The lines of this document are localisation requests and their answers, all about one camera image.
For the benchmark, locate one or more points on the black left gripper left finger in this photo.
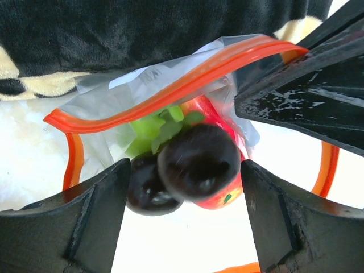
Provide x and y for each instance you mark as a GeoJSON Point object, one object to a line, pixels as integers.
{"type": "Point", "coordinates": [76, 230]}

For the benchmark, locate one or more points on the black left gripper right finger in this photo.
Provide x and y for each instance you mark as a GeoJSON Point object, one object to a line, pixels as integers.
{"type": "Point", "coordinates": [295, 230]}

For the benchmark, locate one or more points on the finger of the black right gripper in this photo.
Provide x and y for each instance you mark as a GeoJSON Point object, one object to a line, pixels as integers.
{"type": "Point", "coordinates": [348, 14]}
{"type": "Point", "coordinates": [320, 94]}

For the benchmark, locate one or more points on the dark purple toy fruit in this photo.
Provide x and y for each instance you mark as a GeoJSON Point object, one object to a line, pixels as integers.
{"type": "Point", "coordinates": [179, 172]}

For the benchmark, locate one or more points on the green toy pear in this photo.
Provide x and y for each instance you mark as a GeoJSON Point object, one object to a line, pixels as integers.
{"type": "Point", "coordinates": [157, 129]}

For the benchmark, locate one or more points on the red yellow toy apple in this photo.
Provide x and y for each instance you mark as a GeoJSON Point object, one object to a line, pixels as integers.
{"type": "Point", "coordinates": [223, 192]}

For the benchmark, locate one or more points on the clear zip bag red zipper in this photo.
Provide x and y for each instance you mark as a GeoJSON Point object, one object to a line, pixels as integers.
{"type": "Point", "coordinates": [96, 122]}

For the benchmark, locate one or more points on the black floral pillow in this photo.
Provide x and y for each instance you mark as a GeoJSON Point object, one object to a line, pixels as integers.
{"type": "Point", "coordinates": [45, 45]}

